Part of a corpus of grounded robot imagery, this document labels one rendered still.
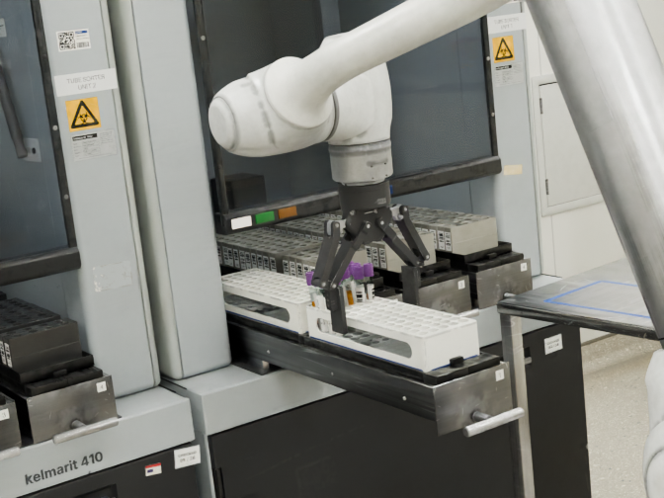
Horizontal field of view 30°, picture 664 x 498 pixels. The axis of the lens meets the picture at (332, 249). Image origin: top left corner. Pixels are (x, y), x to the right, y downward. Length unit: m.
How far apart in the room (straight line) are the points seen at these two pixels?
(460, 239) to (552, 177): 1.73
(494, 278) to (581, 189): 1.87
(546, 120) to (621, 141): 2.82
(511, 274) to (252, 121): 0.85
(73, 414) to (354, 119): 0.61
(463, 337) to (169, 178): 0.57
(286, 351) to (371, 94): 0.46
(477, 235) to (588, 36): 1.19
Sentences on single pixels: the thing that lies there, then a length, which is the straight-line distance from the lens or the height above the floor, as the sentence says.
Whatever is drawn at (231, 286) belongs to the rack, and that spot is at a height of 0.86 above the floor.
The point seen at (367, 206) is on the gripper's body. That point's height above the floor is 1.03.
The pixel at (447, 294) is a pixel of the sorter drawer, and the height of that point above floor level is 0.78.
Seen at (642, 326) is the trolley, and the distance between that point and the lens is 1.83.
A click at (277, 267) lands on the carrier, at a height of 0.85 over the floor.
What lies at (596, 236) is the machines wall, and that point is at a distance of 4.22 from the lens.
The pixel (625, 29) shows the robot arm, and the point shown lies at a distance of 1.23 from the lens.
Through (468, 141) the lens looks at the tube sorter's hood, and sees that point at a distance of 2.34.
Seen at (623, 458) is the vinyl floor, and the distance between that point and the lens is 3.54.
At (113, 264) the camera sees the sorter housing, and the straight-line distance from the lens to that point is 1.98.
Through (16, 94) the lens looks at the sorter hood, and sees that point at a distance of 1.89.
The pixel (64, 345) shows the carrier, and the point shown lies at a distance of 1.95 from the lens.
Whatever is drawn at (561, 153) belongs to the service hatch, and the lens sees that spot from 4.07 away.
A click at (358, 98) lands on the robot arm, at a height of 1.19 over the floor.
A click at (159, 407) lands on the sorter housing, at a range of 1.96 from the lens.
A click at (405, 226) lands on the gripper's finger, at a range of 1.85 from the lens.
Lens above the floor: 1.33
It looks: 12 degrees down
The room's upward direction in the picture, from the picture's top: 6 degrees counter-clockwise
